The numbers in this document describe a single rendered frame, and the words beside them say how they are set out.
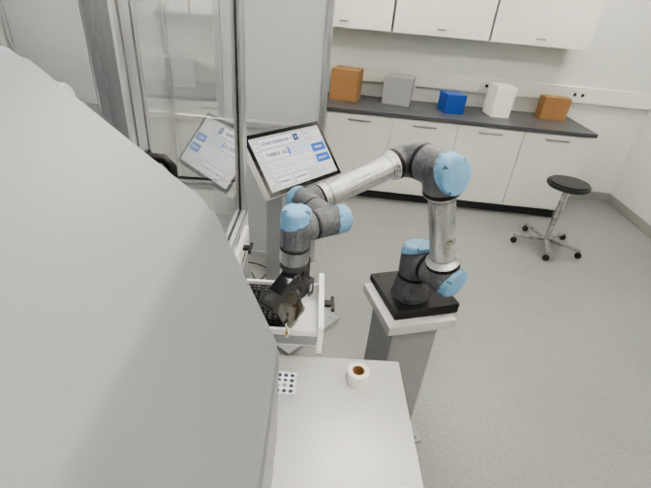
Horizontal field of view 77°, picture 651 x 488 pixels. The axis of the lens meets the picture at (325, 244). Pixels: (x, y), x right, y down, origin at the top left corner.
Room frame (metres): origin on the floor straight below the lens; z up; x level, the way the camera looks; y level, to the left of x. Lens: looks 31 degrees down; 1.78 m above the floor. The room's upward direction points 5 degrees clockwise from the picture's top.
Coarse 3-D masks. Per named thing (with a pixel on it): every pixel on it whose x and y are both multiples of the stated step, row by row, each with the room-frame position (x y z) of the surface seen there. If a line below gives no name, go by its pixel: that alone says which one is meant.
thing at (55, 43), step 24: (0, 0) 0.60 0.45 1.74; (24, 0) 0.60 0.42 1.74; (48, 0) 0.61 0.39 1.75; (72, 0) 0.61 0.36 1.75; (0, 24) 0.60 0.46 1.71; (24, 24) 0.60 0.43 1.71; (48, 24) 0.61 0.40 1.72; (72, 24) 0.61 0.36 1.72; (24, 48) 0.60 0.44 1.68; (48, 48) 0.61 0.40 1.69; (72, 48) 0.61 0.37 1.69; (48, 72) 0.61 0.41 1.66; (72, 72) 0.61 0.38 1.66; (96, 96) 0.61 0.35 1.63
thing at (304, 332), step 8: (248, 280) 1.18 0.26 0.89; (256, 280) 1.19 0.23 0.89; (264, 280) 1.19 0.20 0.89; (304, 296) 1.19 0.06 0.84; (312, 296) 1.19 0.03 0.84; (304, 304) 1.15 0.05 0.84; (312, 304) 1.15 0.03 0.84; (304, 312) 1.11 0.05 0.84; (312, 312) 1.11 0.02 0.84; (304, 320) 1.06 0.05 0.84; (312, 320) 1.07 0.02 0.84; (272, 328) 0.95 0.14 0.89; (280, 328) 0.95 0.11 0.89; (296, 328) 0.96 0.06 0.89; (304, 328) 0.96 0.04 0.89; (312, 328) 1.03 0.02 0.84; (280, 336) 0.94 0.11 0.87; (296, 336) 0.95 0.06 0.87; (304, 336) 0.95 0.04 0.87; (312, 336) 0.95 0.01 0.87; (288, 344) 0.95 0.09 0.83; (296, 344) 0.95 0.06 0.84; (304, 344) 0.95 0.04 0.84; (312, 344) 0.95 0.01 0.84
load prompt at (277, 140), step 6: (294, 132) 2.10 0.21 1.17; (300, 132) 2.13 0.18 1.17; (264, 138) 1.94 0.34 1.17; (270, 138) 1.96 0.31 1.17; (276, 138) 1.99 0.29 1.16; (282, 138) 2.01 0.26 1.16; (288, 138) 2.04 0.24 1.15; (294, 138) 2.07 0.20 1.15; (300, 138) 2.10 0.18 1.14; (264, 144) 1.92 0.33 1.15; (270, 144) 1.94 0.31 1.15; (276, 144) 1.96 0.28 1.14; (282, 144) 1.99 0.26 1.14
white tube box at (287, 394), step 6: (282, 372) 0.87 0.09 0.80; (288, 372) 0.87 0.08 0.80; (294, 372) 0.87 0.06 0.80; (282, 378) 0.85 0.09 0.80; (288, 378) 0.85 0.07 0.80; (294, 378) 0.85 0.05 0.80; (282, 384) 0.82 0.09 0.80; (288, 384) 0.82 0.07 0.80; (294, 384) 0.83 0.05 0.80; (282, 390) 0.81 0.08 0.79; (288, 390) 0.80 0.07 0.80; (294, 390) 0.80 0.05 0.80; (282, 396) 0.79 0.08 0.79; (288, 396) 0.79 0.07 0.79; (294, 396) 0.79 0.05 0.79; (288, 402) 0.79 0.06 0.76
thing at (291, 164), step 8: (304, 152) 2.06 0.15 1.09; (280, 160) 1.92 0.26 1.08; (288, 160) 1.95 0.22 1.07; (296, 160) 1.99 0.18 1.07; (304, 160) 2.02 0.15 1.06; (312, 160) 2.06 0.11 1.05; (272, 168) 1.85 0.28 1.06; (280, 168) 1.88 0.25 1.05; (288, 168) 1.91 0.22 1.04; (296, 168) 1.95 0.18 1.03
